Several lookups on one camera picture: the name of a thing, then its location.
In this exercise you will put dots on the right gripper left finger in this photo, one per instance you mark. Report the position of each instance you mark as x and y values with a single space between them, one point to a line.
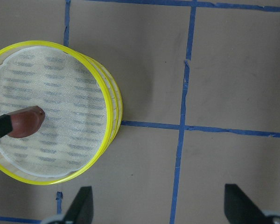
81 210

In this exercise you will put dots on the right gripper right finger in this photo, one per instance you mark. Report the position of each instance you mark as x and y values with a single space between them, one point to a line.
239 208

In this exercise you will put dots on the yellow steamer layer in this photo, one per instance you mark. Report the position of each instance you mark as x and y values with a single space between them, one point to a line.
78 112
115 94

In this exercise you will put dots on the brown bun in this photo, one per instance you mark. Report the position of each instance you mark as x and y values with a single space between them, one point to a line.
26 122

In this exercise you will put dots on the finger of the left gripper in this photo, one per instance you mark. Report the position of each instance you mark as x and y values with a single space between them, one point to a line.
5 125

